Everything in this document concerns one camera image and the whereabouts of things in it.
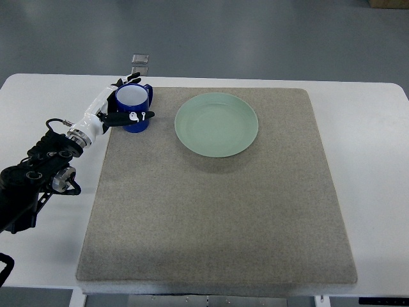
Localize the floor outlet plate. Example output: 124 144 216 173
131 54 149 65
131 66 148 76

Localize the blue mug white inside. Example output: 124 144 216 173
114 84 155 133

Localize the beige felt mat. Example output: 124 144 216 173
77 88 357 290

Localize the black cable loop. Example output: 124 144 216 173
0 252 15 287

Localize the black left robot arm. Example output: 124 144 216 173
1 118 83 234

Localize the upper floor outlet plate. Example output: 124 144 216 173
131 54 149 65

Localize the cardboard box corner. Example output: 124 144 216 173
369 0 409 10

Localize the light green plate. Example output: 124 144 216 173
174 92 259 158

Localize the lower floor outlet plate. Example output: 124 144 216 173
131 66 148 76

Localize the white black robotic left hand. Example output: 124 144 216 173
68 74 141 148

